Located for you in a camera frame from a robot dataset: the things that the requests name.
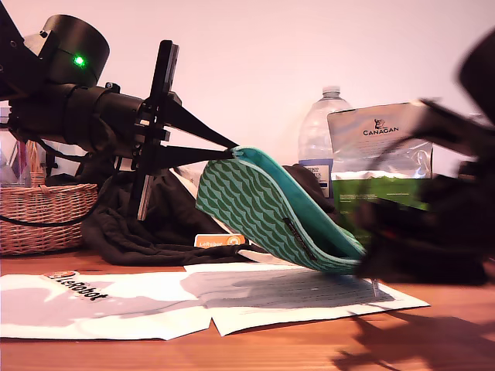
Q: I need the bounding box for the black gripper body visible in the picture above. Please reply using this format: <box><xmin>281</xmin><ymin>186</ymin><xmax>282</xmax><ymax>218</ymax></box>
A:
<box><xmin>94</xmin><ymin>39</ymin><xmax>183</xmax><ymax>222</ymax></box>

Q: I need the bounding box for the green wave-patterned zipper pouch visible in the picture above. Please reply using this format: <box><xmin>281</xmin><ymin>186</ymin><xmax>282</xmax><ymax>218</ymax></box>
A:
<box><xmin>195</xmin><ymin>145</ymin><xmax>381</xmax><ymax>298</ymax></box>

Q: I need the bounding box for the black hoodie with grey lining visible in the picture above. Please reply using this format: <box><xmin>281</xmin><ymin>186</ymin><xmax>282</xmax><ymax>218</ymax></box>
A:
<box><xmin>45</xmin><ymin>152</ymin><xmax>340</xmax><ymax>267</ymax></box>

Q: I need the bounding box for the small rectangular LeRobot sticker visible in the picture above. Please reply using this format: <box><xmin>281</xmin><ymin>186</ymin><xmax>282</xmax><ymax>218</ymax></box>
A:
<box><xmin>193</xmin><ymin>233</ymin><xmax>248</xmax><ymax>250</ymax></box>

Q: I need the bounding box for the silver and green Canagan bag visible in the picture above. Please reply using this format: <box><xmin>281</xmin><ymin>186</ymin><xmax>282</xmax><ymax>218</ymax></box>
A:
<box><xmin>326</xmin><ymin>100</ymin><xmax>435</xmax><ymax>250</ymax></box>

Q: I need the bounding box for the large clear water bottle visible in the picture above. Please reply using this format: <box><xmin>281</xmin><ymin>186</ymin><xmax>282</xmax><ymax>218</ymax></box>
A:
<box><xmin>297</xmin><ymin>85</ymin><xmax>355</xmax><ymax>200</ymax></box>

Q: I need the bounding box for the clear plastic container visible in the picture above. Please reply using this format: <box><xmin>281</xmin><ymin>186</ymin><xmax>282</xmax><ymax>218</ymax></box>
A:
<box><xmin>0</xmin><ymin>127</ymin><xmax>47</xmax><ymax>186</ymax></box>

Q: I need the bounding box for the printed white paper sheet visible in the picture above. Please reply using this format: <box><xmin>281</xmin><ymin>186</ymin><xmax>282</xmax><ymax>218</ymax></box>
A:
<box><xmin>183</xmin><ymin>264</ymin><xmax>432</xmax><ymax>337</ymax></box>

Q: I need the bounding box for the white LeRobot text sticker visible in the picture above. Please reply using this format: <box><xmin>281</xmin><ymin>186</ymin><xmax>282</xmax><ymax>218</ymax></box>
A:
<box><xmin>43</xmin><ymin>270</ymin><xmax>110</xmax><ymax>303</ymax></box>

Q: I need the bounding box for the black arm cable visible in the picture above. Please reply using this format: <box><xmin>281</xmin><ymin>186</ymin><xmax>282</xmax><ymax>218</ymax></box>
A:
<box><xmin>34</xmin><ymin>138</ymin><xmax>90</xmax><ymax>163</ymax></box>
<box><xmin>0</xmin><ymin>169</ymin><xmax>119</xmax><ymax>228</ymax></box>

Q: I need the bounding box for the wicker basket with handle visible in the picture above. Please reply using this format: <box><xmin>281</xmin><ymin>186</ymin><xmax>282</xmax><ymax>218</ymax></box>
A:
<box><xmin>0</xmin><ymin>138</ymin><xmax>100</xmax><ymax>257</ymax></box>

